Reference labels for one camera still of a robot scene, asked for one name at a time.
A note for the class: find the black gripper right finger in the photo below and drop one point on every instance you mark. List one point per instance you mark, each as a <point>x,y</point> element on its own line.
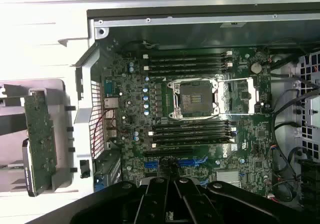
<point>197,204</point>

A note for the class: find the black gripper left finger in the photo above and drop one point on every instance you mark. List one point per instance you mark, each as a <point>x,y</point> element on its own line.
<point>150,204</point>

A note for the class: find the blue expansion slot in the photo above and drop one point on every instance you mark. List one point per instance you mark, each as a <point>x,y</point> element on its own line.
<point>151,164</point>

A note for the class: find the silver chipset heatsink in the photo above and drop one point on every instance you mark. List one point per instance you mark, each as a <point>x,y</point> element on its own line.
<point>227,177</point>

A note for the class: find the long black expansion slot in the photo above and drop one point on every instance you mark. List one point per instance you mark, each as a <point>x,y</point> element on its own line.
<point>170,151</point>

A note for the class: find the RAM slot white clips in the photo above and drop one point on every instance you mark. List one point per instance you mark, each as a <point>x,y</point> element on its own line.
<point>187,66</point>
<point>187,55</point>
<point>192,141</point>
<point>192,130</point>

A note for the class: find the RAM slot black clips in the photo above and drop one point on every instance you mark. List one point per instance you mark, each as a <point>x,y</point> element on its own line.
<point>192,136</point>
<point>187,60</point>
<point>192,124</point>
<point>187,70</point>

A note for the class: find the green motherboard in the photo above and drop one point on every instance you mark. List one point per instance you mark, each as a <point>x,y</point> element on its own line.
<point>250,139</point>

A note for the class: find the CPU socket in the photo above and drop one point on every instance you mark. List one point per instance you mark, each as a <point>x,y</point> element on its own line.
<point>193,98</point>

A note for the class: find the black ribbed plastic block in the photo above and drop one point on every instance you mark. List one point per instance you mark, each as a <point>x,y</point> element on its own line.
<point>310,184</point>

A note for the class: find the grey parts rack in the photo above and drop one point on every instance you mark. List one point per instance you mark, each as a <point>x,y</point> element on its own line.
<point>62,109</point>

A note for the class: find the silver coin battery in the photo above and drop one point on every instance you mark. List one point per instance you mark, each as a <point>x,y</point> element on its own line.
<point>256,68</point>

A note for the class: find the black open PC case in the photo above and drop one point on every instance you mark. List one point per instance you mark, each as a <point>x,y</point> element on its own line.
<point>175,34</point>

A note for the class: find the perforated metal disk bay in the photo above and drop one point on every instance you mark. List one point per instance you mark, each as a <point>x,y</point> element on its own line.
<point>310,69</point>

